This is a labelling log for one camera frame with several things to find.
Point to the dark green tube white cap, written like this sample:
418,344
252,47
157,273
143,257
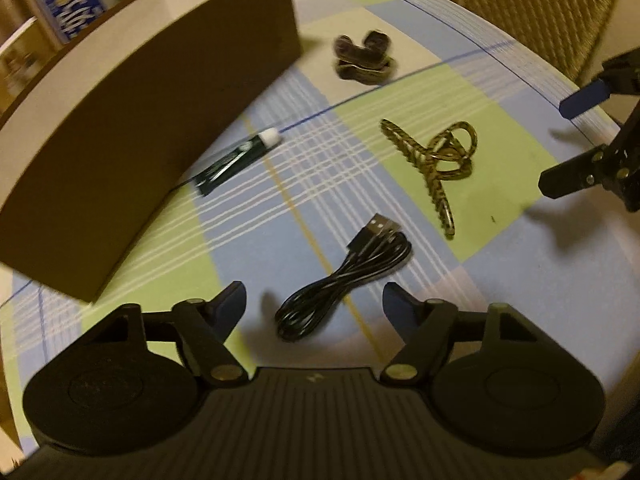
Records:
225,162

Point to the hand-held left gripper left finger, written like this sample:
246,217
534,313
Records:
232,307

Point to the woven wicker chair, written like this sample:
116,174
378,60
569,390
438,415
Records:
530,5

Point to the blue milk carton box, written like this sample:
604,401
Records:
75,5

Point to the furry brown hair clip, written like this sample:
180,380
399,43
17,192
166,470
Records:
362,57

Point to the white figurine box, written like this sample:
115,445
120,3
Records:
20,60

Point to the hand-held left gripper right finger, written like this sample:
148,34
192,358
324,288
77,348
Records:
400,310

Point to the brown cardboard box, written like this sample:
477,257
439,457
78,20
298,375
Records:
125,135

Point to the leopard print hair claw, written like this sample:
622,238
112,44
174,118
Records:
430,170

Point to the checked cloth desktop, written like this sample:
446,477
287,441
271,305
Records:
500,270

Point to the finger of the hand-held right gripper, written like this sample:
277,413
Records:
575,175
582,100

